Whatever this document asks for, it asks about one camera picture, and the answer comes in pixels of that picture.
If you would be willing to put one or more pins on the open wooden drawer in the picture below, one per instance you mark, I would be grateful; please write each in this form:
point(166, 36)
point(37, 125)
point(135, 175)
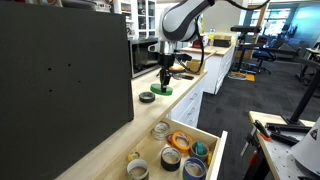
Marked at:
point(150, 150)

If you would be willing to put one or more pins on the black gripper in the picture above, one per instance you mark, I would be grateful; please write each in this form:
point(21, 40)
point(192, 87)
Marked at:
point(166, 61)

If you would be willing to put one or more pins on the black orange clamp tools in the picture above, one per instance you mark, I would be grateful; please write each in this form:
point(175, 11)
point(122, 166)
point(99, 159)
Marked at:
point(283, 133)

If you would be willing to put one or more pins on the small yellow item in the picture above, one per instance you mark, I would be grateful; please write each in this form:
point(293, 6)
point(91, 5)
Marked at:
point(209, 158)

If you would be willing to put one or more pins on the black hand tool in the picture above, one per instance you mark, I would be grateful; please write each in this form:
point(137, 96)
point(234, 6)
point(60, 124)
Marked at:
point(185, 77)

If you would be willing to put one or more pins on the black red hanging clamp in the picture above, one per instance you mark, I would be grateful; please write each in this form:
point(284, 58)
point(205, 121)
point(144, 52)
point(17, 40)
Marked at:
point(253, 156)

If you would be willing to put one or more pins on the dark office desk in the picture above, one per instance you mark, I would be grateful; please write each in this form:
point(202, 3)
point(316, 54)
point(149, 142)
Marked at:
point(306, 61)

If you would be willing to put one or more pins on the blue office chair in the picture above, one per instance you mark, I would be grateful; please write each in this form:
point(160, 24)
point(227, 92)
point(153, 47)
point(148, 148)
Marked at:
point(263, 55)

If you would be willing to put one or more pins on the blue tape roll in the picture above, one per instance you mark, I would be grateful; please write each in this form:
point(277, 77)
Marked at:
point(194, 175)

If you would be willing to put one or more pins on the white drawer cabinet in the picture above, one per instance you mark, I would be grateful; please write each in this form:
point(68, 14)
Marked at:
point(188, 106)

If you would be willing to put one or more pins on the yellow floor mat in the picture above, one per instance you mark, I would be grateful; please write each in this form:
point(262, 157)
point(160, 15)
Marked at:
point(245, 76)

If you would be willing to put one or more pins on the small yellow tape roll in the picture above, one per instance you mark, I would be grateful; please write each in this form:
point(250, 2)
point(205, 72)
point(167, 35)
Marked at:
point(133, 156)

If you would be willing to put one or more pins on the red tape roll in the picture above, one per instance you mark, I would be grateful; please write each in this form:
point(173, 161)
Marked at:
point(169, 139)

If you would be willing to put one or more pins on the large black panel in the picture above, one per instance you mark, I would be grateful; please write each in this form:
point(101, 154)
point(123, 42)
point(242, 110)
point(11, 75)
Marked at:
point(63, 86)

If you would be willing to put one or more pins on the clear tape roll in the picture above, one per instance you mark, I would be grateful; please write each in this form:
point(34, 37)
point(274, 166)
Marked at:
point(160, 130)

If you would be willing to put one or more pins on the wooden perforated table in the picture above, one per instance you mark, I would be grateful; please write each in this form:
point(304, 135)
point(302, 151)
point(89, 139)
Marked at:
point(276, 156)

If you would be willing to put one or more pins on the white shelf unit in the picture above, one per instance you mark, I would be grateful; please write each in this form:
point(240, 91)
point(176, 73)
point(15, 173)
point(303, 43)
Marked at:
point(140, 16)

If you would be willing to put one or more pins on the black case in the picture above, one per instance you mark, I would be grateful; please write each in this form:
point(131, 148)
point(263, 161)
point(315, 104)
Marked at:
point(222, 43)

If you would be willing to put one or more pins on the black equipment stand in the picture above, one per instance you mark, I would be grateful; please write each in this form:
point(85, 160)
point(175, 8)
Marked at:
point(245, 29)

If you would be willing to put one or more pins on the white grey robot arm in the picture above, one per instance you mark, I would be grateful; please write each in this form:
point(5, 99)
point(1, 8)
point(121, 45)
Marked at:
point(180, 20)

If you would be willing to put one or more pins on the white cabinet wooden top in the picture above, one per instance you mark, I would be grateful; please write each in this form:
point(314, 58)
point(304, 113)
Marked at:
point(218, 70)

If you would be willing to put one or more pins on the small cardboard box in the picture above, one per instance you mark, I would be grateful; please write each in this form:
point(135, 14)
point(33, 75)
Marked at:
point(195, 66)

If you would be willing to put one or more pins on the black stand post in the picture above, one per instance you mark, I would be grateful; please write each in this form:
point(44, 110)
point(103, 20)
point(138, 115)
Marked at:
point(305, 96)

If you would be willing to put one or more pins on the green masking tape roll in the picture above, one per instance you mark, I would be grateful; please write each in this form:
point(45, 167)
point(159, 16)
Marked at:
point(156, 90)

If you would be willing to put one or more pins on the black brown tape roll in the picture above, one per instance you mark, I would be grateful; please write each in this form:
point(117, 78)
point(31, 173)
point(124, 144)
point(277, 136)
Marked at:
point(170, 163)

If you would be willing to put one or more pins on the orange tape roll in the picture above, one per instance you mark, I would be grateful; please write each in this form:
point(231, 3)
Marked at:
point(181, 146)

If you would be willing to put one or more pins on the white grey tape roll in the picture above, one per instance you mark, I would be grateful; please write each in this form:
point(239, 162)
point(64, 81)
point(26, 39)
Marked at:
point(137, 165)

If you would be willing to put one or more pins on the grey teal tape roll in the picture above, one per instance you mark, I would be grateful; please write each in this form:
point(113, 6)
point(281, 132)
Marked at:
point(200, 154)

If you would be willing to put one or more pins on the white cone-shaped base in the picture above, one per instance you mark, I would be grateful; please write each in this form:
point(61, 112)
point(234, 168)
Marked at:
point(308, 146)

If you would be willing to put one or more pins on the black microwave oven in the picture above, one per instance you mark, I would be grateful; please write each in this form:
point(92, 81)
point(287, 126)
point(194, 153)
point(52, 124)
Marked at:
point(141, 58)

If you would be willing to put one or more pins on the yellow bottle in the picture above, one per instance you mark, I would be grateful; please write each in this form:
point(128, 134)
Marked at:
point(211, 37)

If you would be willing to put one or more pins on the orange yellow disc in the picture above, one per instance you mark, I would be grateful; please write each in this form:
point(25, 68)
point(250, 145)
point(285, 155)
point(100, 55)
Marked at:
point(177, 69)

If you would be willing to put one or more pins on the red white box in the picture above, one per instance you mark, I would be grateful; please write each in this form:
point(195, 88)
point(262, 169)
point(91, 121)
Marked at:
point(197, 44)

